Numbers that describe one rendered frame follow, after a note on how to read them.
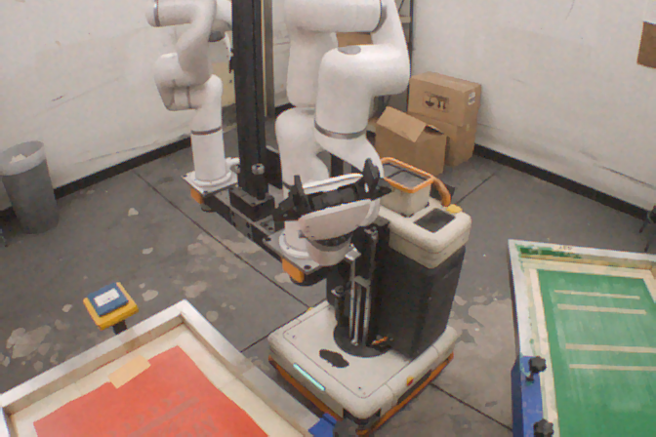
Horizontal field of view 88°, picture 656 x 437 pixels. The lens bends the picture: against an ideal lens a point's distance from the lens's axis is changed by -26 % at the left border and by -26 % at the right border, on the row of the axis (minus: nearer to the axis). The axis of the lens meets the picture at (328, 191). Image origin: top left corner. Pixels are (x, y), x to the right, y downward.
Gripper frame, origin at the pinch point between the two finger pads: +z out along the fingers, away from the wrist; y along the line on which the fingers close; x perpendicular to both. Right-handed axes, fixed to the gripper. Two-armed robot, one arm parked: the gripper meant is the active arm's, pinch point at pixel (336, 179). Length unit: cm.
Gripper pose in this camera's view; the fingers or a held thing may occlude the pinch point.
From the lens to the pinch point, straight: 55.8
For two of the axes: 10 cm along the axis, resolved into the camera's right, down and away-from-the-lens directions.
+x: 2.7, 8.8, -3.8
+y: 9.6, -2.3, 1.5
